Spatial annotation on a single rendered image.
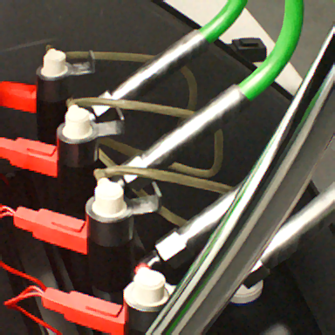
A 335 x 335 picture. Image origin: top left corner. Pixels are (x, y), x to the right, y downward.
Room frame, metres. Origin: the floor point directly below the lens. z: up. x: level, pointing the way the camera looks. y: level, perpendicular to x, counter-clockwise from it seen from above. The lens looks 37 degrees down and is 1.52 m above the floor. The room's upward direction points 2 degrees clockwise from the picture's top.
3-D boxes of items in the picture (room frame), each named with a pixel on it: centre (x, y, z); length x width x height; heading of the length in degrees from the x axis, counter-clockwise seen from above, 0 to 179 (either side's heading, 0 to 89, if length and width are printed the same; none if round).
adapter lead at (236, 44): (0.89, -0.03, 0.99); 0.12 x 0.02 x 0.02; 106
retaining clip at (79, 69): (0.68, 0.07, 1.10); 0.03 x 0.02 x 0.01; 108
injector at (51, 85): (0.68, 0.07, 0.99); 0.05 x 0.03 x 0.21; 108
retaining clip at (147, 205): (0.53, 0.02, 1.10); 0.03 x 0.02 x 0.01; 108
